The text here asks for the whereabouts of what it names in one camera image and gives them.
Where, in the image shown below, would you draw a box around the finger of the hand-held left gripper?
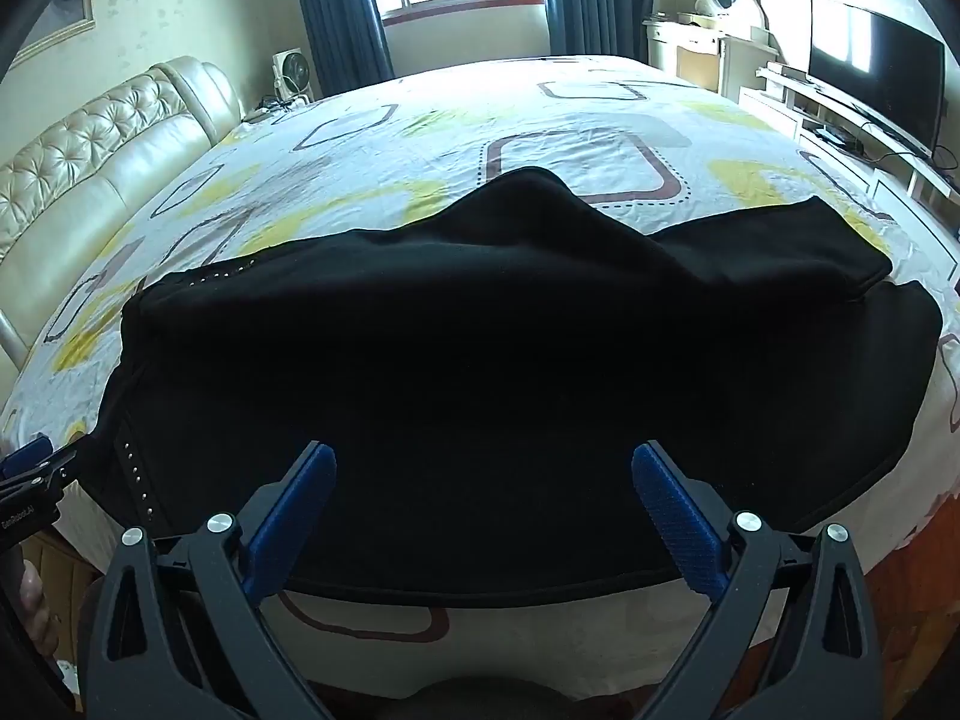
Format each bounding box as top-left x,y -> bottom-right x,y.
0,435 -> 80,503

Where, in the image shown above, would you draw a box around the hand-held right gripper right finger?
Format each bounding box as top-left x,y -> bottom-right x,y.
630,440 -> 878,720

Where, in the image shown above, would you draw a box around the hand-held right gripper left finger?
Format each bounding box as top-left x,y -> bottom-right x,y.
84,440 -> 338,720

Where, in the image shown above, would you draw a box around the black pants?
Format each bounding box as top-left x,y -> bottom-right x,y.
97,165 -> 944,607

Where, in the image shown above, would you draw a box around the person's left hand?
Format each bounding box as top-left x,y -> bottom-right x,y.
18,561 -> 62,657

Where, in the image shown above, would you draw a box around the beige tufted headboard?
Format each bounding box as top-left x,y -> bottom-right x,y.
0,56 -> 245,361

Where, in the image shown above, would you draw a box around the white television stand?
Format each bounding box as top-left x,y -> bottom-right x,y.
738,64 -> 960,205

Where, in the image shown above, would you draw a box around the patterned bed sheet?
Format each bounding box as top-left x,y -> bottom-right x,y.
0,52 -> 960,698

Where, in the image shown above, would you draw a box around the white box fan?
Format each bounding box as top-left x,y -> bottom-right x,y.
271,49 -> 313,103

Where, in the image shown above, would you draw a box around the cream dresser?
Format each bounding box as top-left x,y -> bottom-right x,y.
643,11 -> 781,100

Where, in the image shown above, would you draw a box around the flat screen television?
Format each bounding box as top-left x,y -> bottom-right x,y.
808,0 -> 947,163

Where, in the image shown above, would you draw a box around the framed wall picture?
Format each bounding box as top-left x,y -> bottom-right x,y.
6,0 -> 100,70

